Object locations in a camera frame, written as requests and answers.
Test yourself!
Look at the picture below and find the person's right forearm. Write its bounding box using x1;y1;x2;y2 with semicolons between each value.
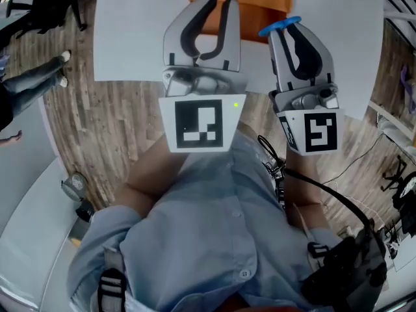
283;148;330;231

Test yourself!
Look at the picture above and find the purple cloth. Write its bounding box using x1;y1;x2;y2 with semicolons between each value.
400;64;416;114

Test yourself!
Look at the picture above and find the person's left forearm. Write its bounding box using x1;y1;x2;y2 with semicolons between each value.
125;134;204;216

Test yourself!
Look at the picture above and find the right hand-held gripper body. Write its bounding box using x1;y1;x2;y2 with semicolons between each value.
268;82;347;157

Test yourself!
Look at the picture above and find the black waist pack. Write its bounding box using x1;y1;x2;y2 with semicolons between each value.
301;226;390;312

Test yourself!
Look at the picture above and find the black office chair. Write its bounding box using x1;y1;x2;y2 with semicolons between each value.
0;0;100;40

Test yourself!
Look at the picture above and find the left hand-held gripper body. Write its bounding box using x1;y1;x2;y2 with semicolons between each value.
158;66;248;154

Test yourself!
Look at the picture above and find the blue disc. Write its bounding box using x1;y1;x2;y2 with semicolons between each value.
258;16;303;38

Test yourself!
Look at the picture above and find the thick black cable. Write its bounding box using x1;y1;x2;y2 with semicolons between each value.
257;135;375;232

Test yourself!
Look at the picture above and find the black tripod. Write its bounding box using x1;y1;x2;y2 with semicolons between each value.
381;154;416;214

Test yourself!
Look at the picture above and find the light blue shirt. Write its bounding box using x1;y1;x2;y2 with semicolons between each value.
66;122;346;312

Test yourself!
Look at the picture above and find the grey round device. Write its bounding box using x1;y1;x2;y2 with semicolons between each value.
60;172;89;202

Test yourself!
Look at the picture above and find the black strap buckle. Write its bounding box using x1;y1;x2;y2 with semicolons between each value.
97;267;128;312
307;242;330;260

